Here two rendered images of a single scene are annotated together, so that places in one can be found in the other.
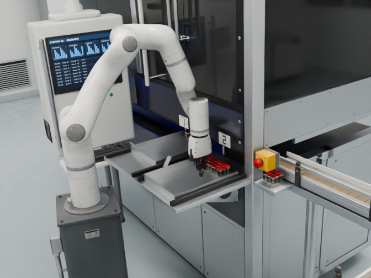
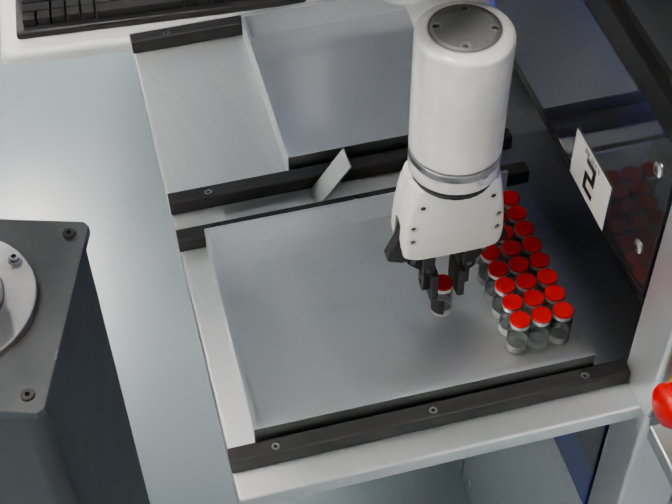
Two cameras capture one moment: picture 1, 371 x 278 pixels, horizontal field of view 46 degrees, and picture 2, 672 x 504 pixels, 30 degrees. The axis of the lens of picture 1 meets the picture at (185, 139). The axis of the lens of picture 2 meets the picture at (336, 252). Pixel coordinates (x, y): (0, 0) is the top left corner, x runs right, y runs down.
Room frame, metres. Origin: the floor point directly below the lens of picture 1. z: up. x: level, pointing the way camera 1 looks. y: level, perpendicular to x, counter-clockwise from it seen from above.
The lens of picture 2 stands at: (1.00, -0.23, 1.91)
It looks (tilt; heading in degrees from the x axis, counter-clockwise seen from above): 49 degrees down; 19
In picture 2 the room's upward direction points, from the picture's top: 1 degrees counter-clockwise
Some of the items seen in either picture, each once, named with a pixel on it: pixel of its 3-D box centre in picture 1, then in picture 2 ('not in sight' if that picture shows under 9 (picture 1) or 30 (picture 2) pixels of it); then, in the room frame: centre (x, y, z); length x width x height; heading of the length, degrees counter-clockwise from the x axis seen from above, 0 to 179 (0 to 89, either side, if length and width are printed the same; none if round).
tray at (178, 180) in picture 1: (190, 176); (390, 299); (1.78, -0.01, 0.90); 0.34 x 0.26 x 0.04; 123
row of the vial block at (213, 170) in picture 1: (210, 167); (492, 273); (1.84, -0.11, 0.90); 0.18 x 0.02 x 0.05; 33
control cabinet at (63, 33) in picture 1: (83, 81); not in sight; (2.48, 0.57, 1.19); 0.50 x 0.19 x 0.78; 119
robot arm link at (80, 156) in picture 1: (75, 135); not in sight; (1.68, 0.45, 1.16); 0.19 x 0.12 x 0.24; 16
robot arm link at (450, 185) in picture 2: (200, 131); (456, 154); (1.79, -0.07, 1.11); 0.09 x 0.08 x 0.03; 123
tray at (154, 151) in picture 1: (170, 147); (400, 68); (2.12, 0.08, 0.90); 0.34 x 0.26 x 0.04; 123
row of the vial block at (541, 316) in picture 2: (213, 166); (513, 269); (1.85, -0.13, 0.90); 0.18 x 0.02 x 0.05; 33
